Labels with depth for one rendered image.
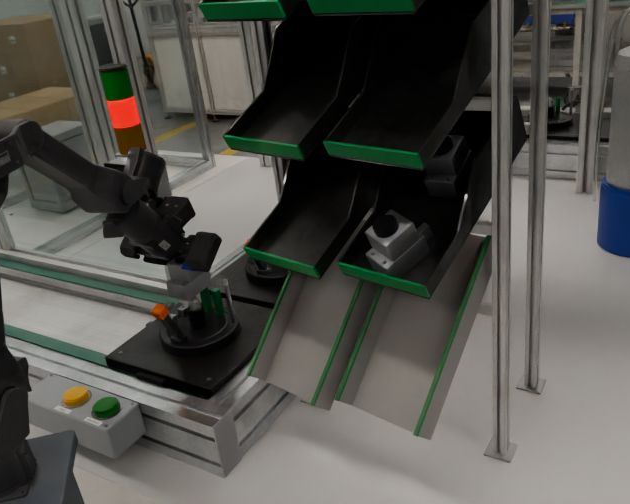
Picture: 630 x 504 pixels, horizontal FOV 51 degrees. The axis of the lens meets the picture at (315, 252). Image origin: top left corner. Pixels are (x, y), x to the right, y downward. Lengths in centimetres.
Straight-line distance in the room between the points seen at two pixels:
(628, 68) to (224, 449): 106
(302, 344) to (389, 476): 23
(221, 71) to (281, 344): 559
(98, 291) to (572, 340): 98
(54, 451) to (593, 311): 100
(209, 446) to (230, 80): 559
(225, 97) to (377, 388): 575
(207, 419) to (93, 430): 18
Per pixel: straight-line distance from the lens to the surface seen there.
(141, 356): 120
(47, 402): 118
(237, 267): 142
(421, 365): 92
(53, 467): 88
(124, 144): 128
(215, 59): 653
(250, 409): 109
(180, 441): 110
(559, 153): 205
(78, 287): 158
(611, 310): 142
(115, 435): 109
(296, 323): 102
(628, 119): 153
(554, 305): 142
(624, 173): 156
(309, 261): 89
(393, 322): 95
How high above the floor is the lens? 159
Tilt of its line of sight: 26 degrees down
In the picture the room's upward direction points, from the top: 8 degrees counter-clockwise
